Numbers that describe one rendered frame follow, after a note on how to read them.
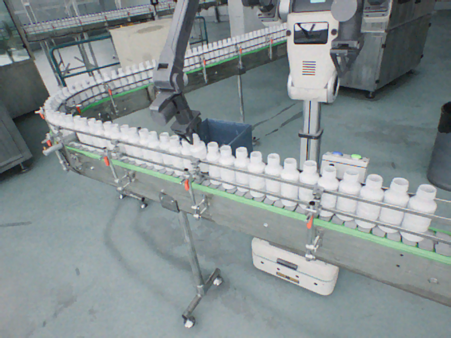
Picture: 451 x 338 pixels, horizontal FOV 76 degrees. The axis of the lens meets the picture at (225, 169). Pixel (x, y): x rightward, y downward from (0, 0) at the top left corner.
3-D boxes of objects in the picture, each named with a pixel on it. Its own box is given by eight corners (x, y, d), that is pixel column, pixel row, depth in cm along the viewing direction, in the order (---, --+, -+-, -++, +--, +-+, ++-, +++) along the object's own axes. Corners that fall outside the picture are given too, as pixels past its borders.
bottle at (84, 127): (89, 152, 146) (76, 123, 137) (88, 147, 150) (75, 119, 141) (101, 148, 148) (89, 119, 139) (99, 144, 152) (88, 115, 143)
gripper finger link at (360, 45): (360, 69, 84) (365, 35, 79) (355, 76, 79) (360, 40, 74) (336, 68, 88) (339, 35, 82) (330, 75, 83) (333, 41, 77)
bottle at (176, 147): (172, 172, 121) (163, 137, 112) (184, 166, 124) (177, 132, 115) (178, 178, 117) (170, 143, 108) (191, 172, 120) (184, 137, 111)
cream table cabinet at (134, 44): (180, 82, 582) (166, 18, 517) (197, 88, 540) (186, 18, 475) (130, 100, 528) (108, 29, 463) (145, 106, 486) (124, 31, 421)
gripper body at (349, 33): (364, 39, 80) (368, 9, 75) (356, 49, 73) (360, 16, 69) (339, 40, 83) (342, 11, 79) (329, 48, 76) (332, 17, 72)
